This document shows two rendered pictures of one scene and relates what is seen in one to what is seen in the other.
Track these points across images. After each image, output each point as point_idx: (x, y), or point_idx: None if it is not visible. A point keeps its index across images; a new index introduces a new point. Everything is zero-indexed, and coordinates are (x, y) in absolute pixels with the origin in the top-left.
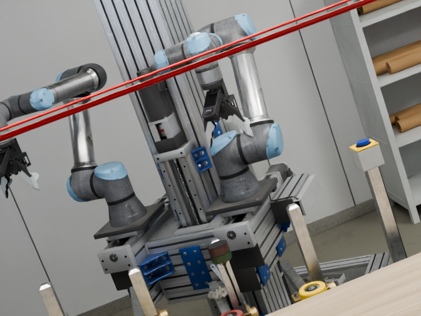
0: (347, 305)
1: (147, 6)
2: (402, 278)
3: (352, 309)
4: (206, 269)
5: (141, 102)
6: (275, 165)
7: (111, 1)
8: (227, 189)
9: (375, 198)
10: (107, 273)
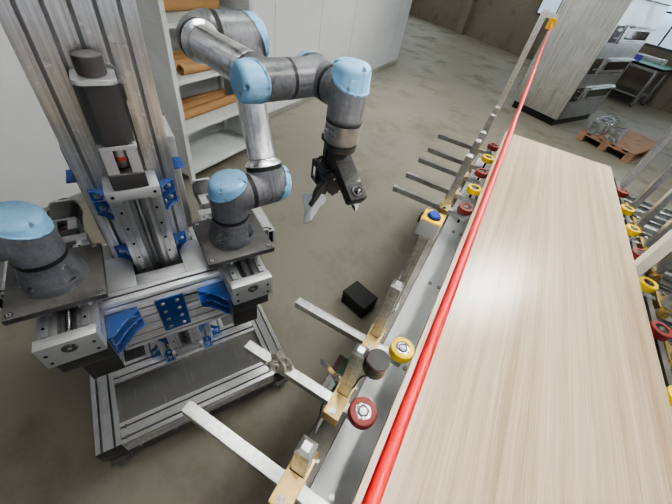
0: (455, 363)
1: None
2: (460, 323)
3: (465, 368)
4: (186, 311)
5: (62, 105)
6: (203, 182)
7: None
8: (231, 236)
9: (419, 255)
10: (54, 366)
